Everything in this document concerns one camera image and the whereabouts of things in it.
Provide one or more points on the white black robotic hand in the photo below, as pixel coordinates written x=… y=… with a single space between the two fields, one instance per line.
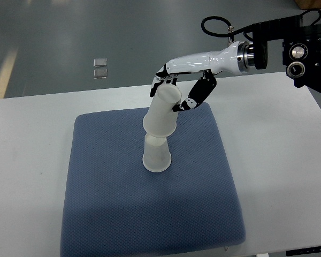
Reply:
x=235 y=59

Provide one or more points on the white paper cup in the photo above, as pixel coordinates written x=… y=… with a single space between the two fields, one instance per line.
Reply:
x=160 y=120
x=156 y=156

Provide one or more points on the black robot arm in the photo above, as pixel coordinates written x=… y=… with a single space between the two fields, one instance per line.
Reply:
x=301 y=54

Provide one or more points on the wooden box corner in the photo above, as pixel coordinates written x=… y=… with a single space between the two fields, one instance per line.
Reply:
x=308 y=4

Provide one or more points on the white paper cup on cushion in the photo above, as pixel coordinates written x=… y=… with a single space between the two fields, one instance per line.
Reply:
x=156 y=156

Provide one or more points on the upper metal floor plate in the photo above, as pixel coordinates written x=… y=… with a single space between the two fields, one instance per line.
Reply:
x=100 y=62

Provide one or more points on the metal floor plate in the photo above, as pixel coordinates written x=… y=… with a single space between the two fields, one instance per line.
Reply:
x=100 y=73
x=100 y=62

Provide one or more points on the lower metal floor plate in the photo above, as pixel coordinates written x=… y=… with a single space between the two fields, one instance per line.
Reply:
x=100 y=73

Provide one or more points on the blue fabric cushion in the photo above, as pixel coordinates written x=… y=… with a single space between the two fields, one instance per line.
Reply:
x=114 y=206

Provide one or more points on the black label strip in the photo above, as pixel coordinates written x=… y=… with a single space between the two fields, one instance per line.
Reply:
x=304 y=251

